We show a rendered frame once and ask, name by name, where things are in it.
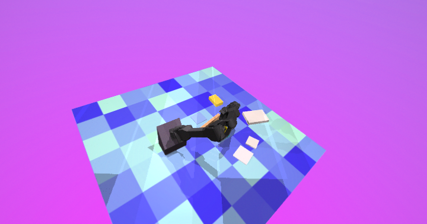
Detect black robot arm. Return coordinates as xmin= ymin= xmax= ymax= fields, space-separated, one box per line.
xmin=169 ymin=101 xmax=240 ymax=143

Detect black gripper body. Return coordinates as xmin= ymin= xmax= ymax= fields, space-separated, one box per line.
xmin=219 ymin=115 xmax=227 ymax=132

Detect beige flat rectangular block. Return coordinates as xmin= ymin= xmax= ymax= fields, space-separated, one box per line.
xmin=242 ymin=110 xmax=269 ymax=125

